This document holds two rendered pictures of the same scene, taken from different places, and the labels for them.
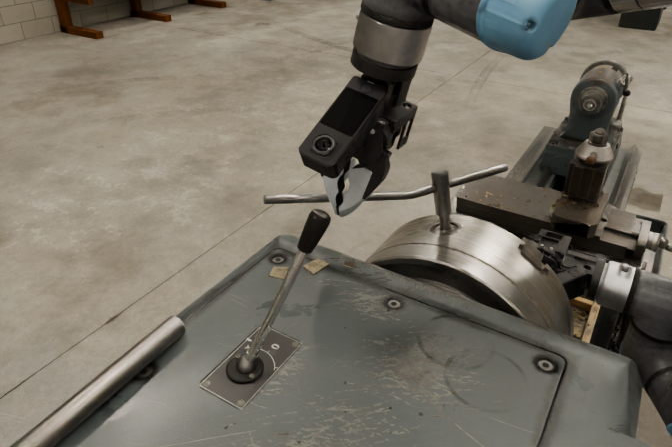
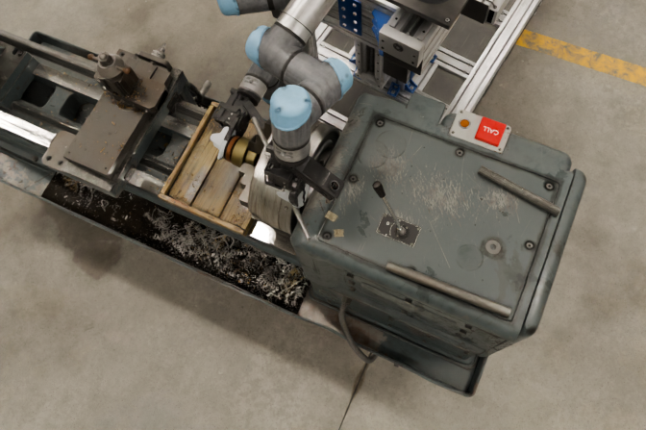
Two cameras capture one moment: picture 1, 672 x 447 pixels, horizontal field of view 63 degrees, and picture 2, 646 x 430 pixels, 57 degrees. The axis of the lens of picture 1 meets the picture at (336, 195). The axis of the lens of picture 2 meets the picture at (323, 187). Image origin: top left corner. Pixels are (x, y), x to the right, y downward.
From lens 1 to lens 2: 1.14 m
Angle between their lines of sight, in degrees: 61
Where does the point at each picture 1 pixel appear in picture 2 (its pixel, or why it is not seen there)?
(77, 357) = not seen: outside the picture
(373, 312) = (360, 187)
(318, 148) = (336, 188)
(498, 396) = (398, 140)
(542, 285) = not seen: hidden behind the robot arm
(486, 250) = not seen: hidden behind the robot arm
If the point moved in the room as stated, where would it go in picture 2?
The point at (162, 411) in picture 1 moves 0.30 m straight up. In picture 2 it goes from (428, 256) to (443, 215)
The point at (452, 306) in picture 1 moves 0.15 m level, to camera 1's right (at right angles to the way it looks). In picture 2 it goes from (351, 154) to (342, 100)
